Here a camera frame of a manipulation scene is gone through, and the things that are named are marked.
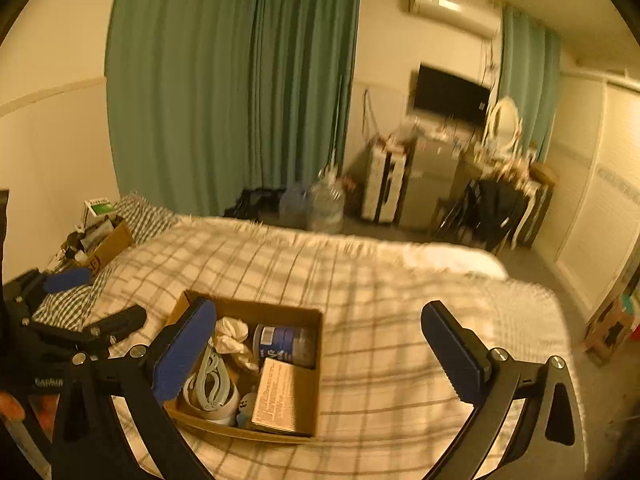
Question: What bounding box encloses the black wall television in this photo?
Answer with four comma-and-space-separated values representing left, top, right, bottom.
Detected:
412, 63, 492, 125

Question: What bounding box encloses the black bag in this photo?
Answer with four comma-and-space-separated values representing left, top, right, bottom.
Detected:
224, 186, 287, 222

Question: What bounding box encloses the white suitcase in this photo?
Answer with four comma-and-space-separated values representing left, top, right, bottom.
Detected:
362, 139, 409, 224

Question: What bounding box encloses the green checked pillow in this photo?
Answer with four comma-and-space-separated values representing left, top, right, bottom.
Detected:
31, 191, 180, 332

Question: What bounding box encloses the orange white medicine box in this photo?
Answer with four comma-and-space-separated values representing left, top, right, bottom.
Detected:
247, 357, 322, 437

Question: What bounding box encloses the brown plastic stool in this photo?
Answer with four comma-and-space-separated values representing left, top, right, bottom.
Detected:
584, 299, 635, 367

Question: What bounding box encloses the blue tissue pack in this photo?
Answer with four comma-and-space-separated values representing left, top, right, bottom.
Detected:
251, 323, 319, 369

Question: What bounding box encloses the large cardboard box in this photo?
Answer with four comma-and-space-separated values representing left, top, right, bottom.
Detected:
162, 289, 326, 444

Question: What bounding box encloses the green curtain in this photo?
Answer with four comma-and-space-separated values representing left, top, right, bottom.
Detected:
245, 0, 362, 202
104, 0, 262, 217
496, 5, 562, 162

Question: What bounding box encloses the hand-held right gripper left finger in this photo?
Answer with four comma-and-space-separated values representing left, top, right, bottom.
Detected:
50, 296, 219, 480

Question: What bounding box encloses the clear water jug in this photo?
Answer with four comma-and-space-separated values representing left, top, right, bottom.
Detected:
307, 179, 347, 234
278, 184, 314, 229

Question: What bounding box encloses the person's left hand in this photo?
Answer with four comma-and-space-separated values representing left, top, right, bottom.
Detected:
0, 391, 27, 423

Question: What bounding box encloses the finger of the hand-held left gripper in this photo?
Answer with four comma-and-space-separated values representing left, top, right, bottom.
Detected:
30, 304, 148, 353
4, 266, 97, 317

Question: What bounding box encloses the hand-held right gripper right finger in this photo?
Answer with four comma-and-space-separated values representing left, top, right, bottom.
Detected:
421, 301, 586, 480

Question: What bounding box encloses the light blue plastic clip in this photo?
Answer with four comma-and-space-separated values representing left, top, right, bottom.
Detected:
187, 341, 237, 409

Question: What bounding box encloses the green white carton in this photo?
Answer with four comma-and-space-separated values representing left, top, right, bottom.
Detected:
84, 199, 120, 227

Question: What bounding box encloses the grey small fridge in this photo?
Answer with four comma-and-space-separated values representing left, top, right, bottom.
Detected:
399, 136, 462, 232

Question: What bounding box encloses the small cardboard box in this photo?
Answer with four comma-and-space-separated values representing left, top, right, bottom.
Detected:
59, 214, 137, 272

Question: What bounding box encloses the white cloth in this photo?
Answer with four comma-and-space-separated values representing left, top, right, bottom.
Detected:
214, 315, 252, 357

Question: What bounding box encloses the white dressing table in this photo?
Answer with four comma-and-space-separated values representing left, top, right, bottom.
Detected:
465, 149, 557, 249

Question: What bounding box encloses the white louvered wardrobe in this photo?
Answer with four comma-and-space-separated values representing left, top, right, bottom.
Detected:
531, 72, 640, 322

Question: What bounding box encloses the white air conditioner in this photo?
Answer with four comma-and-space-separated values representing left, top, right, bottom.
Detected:
408, 0, 503, 39

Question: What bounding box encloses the green checked bed sheet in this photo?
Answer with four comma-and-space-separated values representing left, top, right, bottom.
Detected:
402, 246, 509, 282

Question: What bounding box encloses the white tape roll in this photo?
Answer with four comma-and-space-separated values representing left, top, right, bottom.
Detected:
181, 375, 240, 426

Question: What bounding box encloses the black chair with jacket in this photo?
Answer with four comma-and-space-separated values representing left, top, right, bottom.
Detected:
439, 176, 532, 252

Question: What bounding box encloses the white oval mirror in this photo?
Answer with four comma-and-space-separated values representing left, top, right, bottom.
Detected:
483, 97, 521, 157

